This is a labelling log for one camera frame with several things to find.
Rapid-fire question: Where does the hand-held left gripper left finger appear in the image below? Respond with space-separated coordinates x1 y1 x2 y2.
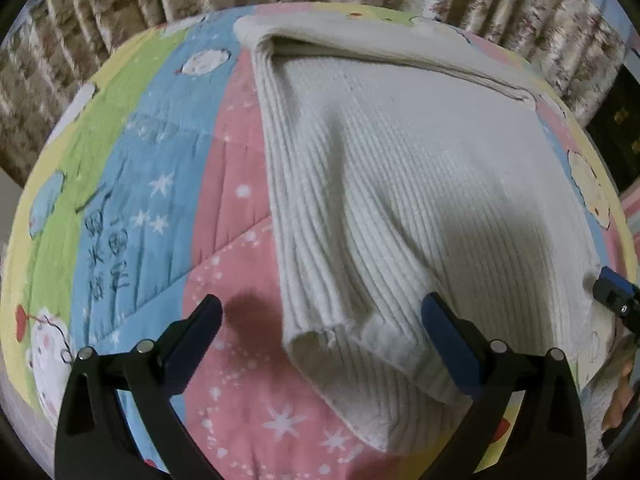
54 294 224 480

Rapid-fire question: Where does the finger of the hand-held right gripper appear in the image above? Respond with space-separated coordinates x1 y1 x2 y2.
591 266 640 333

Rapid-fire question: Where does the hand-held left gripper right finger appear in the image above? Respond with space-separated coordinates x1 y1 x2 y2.
421 292 587 480

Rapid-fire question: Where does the white knit sweater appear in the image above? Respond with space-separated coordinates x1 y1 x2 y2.
234 14 608 453

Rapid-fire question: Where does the person's right hand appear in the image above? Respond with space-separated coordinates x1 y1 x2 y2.
601 355 633 432

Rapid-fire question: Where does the colourful striped cartoon blanket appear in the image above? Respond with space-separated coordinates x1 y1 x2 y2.
0 2 640 480

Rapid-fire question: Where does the dark wooden cabinet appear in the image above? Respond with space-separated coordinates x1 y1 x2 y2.
589 55 640 193

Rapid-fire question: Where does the blue and floral curtain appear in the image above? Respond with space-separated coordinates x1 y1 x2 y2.
0 0 640 186

